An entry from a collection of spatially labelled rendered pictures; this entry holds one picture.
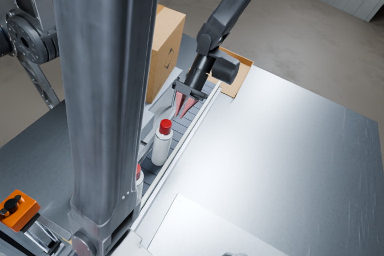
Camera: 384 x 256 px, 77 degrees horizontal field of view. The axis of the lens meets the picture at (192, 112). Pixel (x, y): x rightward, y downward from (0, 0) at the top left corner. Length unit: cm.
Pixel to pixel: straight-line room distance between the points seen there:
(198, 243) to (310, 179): 54
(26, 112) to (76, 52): 205
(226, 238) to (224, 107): 57
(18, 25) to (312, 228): 109
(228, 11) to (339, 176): 83
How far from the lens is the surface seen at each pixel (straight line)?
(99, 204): 28
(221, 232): 79
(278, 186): 100
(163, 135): 69
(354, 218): 113
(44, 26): 80
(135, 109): 20
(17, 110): 225
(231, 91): 121
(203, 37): 65
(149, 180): 81
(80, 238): 34
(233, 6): 63
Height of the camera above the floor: 161
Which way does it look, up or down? 48 degrees down
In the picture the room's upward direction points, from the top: 18 degrees clockwise
